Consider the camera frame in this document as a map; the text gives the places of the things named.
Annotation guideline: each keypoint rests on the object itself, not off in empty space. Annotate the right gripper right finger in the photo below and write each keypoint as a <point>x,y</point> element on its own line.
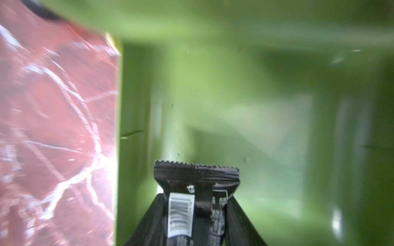
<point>239,230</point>

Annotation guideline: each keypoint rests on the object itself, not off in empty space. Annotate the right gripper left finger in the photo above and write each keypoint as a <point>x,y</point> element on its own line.
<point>150,230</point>

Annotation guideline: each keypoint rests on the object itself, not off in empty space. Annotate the green bottom drawer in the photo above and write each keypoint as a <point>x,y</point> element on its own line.
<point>299,95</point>

